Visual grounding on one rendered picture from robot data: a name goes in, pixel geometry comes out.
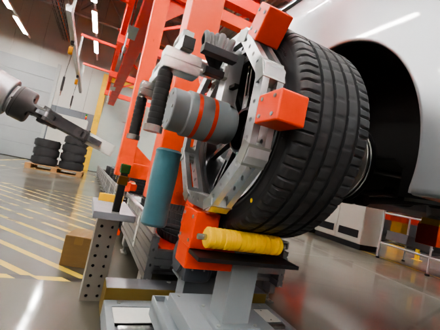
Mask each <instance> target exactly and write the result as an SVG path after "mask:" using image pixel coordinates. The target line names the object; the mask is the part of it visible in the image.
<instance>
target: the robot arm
mask: <svg viewBox="0 0 440 330"><path fill-rule="evenodd" d="M21 85H22V82H21V81H20V79H16V78H15V77H13V76H12V75H10V74H9V73H7V72H5V71H3V70H2V69H1V68H0V114H2V113H4V112H5V113H6V115H8V116H10V117H12V118H14V119H16V120H18V121H20V122H24V121H25V120H26V119H27V118H28V116H29V115H33V116H34V117H36V121H37V122H39V123H41V124H45V125H47V126H49V127H51V128H53V129H58V130H60V131H61V132H63V133H65V134H67V135H69V136H71V137H73V138H75V139H77V140H79V141H81V142H82V143H81V144H83V145H84V144H86V145H88V146H90V147H92V148H94V149H96V150H98V151H100V152H102V153H103V154H105V155H107V156H111V155H112V154H113V151H114V150H115V148H116V146H115V145H113V144H111V143H109V142H107V141H105V140H104V139H102V138H100V137H98V136H96V135H94V134H92V133H91V131H90V130H89V131H88V130H85V129H83V128H81V127H80V126H77V125H76V124H74V123H72V122H70V121H69V120H67V119H65V118H63V117H62V116H61V115H59V114H58V113H56V112H54V111H53V110H52V109H51V108H49V107H47V106H44V107H41V106H39V105H37V102H38V101H39V94H38V93H36V92H34V91H33V90H31V89H29V88H28V87H26V86H22V87H21Z"/></svg>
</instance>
